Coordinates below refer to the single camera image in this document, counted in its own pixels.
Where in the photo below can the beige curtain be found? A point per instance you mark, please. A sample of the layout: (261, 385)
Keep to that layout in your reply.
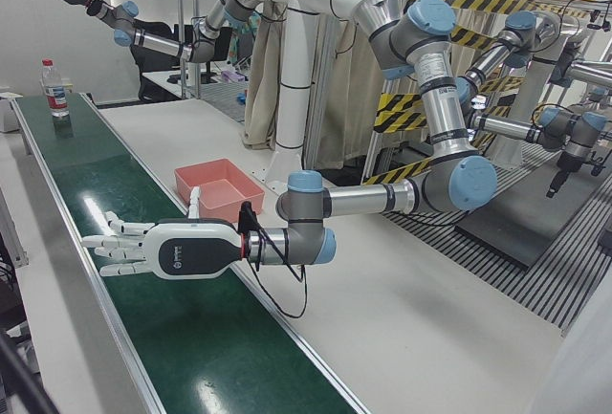
(344, 98)

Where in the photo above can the black office chair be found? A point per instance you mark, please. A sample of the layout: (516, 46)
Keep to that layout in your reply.
(158, 67)

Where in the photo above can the yellow black striped barrier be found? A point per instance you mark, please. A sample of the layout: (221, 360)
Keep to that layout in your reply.
(406, 108)

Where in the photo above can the white background desk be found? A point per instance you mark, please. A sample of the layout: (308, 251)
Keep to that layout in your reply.
(162, 81)

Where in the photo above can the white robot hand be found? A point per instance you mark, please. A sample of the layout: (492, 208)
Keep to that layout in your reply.
(191, 251)

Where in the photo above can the pink plastic basket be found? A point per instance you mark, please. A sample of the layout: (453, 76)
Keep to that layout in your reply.
(225, 189)

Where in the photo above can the black background robot gripper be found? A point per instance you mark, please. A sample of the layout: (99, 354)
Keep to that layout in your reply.
(564, 165)

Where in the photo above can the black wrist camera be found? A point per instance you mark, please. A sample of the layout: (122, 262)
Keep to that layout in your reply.
(247, 215)

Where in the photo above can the black floor platform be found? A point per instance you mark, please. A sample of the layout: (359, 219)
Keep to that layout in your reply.
(526, 223)

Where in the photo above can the clear water bottle red cap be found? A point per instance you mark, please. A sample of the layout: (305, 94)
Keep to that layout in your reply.
(55, 93)

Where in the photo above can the green conveyor belt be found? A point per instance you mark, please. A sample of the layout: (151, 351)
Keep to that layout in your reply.
(191, 337)

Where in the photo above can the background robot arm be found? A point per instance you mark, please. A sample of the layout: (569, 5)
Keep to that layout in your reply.
(521, 24)
(507, 129)

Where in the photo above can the UR5e robot arm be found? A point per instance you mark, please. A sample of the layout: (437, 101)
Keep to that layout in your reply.
(444, 108)
(153, 41)

